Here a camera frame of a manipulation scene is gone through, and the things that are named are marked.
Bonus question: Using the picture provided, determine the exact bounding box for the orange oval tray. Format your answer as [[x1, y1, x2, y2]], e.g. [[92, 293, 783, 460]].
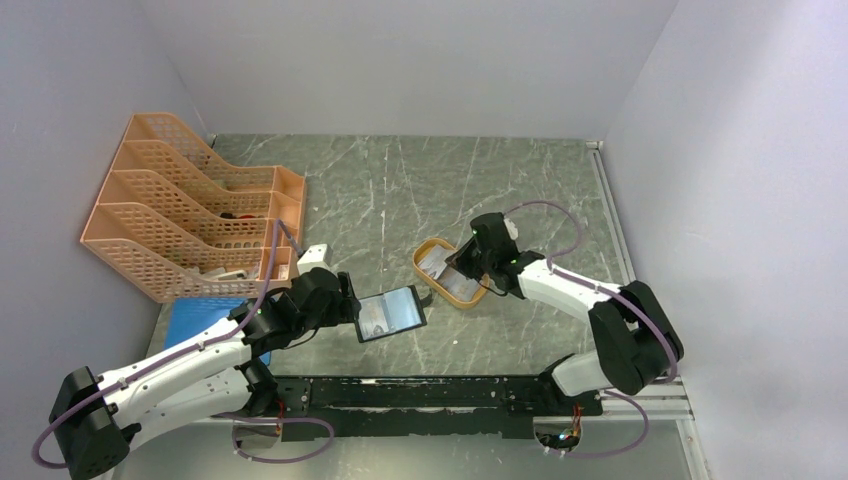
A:
[[412, 238, 489, 310]]

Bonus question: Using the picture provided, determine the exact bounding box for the black leather card holder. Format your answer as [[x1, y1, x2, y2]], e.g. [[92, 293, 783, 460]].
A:
[[354, 285, 433, 343]]

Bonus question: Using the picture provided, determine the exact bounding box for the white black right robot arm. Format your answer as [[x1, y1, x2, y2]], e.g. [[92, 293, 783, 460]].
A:
[[446, 212, 684, 414]]

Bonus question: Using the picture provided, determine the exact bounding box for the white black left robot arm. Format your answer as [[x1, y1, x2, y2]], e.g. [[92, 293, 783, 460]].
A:
[[31, 267, 360, 479]]

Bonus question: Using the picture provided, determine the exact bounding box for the white VIP card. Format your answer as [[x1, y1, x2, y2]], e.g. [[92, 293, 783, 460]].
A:
[[358, 296, 389, 341]]

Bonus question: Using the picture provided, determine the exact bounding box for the orange mesh file organizer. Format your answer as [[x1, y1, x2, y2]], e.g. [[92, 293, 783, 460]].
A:
[[80, 112, 306, 303]]

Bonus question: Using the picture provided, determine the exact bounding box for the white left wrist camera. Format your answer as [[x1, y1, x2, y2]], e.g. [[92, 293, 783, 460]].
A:
[[297, 244, 332, 275]]

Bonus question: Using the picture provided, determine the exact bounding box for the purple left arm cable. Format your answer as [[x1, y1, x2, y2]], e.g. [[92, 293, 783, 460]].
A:
[[31, 219, 307, 470]]

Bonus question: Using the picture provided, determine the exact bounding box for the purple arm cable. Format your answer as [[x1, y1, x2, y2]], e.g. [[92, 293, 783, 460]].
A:
[[31, 219, 307, 470], [503, 200, 680, 386]]

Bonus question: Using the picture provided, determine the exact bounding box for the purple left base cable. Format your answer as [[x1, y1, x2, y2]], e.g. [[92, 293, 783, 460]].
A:
[[218, 413, 337, 465]]

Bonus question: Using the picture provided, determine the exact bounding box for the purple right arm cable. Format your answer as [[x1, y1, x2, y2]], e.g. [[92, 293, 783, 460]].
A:
[[503, 200, 680, 386]]

